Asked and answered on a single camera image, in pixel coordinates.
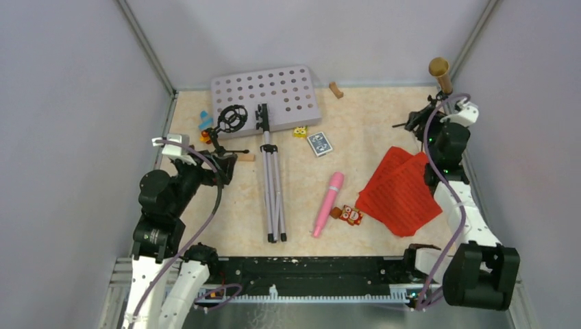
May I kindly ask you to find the brown wooden cylinder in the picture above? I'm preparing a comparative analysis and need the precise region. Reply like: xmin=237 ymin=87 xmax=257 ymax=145
xmin=329 ymin=207 xmax=343 ymax=219

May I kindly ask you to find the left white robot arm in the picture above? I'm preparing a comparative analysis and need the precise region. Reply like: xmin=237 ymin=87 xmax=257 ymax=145
xmin=122 ymin=151 xmax=238 ymax=328

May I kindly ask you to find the blue playing card box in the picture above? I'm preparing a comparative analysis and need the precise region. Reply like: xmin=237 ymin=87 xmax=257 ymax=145
xmin=307 ymin=132 xmax=334 ymax=158

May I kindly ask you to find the red sheet music page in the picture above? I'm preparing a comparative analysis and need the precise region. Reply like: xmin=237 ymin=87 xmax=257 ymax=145
xmin=356 ymin=152 xmax=442 ymax=237
xmin=373 ymin=147 xmax=413 ymax=182

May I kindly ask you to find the tan wooden block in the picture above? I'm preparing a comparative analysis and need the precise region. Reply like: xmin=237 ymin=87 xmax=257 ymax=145
xmin=328 ymin=82 xmax=344 ymax=99

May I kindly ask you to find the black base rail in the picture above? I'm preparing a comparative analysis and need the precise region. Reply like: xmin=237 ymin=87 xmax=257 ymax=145
xmin=208 ymin=256 xmax=427 ymax=297

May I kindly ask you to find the beige wooden peg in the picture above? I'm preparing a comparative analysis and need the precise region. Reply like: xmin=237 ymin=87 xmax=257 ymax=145
xmin=238 ymin=154 xmax=256 ymax=162

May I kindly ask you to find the red owl toy block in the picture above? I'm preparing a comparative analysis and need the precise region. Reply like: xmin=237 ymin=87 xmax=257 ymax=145
xmin=339 ymin=205 xmax=363 ymax=226

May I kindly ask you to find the lilac music stand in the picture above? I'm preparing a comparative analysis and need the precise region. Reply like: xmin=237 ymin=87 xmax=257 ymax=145
xmin=210 ymin=65 xmax=322 ymax=243

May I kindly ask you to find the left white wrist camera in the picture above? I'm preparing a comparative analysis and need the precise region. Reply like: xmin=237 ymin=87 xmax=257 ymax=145
xmin=151 ymin=133 xmax=196 ymax=165

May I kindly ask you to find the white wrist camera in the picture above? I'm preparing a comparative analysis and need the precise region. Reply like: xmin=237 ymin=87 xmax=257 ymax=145
xmin=151 ymin=133 xmax=196 ymax=165
xmin=440 ymin=98 xmax=480 ymax=127

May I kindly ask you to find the yellow owl toy block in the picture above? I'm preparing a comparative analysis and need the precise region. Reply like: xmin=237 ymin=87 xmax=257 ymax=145
xmin=293 ymin=126 xmax=308 ymax=138

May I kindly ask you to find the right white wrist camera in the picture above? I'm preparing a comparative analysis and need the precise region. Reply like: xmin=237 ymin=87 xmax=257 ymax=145
xmin=440 ymin=98 xmax=480 ymax=127

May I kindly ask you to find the gold microphone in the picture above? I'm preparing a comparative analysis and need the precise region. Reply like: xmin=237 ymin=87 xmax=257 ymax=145
xmin=428 ymin=57 xmax=454 ymax=95

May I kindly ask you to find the pink microphone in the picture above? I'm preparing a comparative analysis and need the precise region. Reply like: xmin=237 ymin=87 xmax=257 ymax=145
xmin=312 ymin=171 xmax=345 ymax=238

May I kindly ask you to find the blue yellow toy vehicle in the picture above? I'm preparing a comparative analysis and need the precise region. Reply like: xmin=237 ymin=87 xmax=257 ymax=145
xmin=198 ymin=110 xmax=213 ymax=145

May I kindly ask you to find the black tall microphone tripod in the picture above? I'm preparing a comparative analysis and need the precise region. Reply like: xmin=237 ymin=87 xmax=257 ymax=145
xmin=392 ymin=91 xmax=450 ymax=132

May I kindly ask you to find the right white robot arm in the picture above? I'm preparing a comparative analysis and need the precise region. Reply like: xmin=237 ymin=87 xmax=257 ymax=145
xmin=401 ymin=105 xmax=520 ymax=311

